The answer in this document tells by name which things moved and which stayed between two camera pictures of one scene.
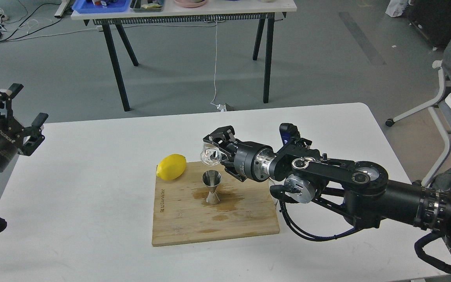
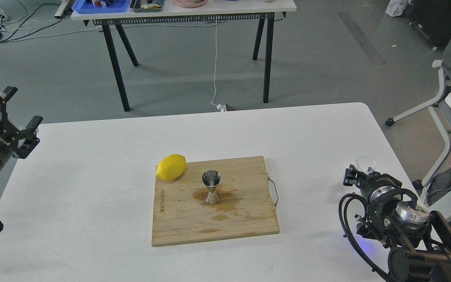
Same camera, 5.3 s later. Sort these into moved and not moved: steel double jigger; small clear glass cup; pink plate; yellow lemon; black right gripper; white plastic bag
Moved: black right gripper; small clear glass cup
Not moved: white plastic bag; pink plate; yellow lemon; steel double jigger
